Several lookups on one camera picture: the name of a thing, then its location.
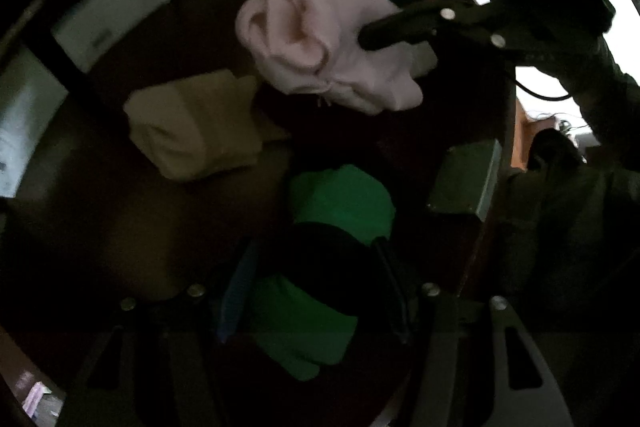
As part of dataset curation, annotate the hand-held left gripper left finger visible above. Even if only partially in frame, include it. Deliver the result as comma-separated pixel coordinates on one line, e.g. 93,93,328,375
59,243,262,427

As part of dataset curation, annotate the white box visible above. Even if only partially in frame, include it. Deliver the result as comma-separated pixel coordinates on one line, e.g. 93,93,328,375
50,0,177,75
0,47,68,200

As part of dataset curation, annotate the black cable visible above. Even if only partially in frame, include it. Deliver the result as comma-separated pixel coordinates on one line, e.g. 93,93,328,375
514,74,573,102

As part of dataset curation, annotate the green box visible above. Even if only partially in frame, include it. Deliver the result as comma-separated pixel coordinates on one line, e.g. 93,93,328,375
426,139,503,223

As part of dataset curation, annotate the beige underwear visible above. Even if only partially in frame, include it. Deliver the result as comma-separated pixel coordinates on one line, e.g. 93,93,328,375
122,69,293,184

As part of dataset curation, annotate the pink underwear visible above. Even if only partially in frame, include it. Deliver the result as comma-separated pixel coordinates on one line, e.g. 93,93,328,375
235,0,438,116

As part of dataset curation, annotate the green underwear black waistband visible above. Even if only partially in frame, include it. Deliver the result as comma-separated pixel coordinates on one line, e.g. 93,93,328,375
247,164,397,383

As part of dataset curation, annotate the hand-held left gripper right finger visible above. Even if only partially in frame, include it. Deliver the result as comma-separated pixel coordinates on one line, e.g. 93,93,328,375
371,239,575,427

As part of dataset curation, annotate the person's dark green clothing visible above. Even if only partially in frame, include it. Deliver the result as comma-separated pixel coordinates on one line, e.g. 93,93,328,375
495,127,640,427

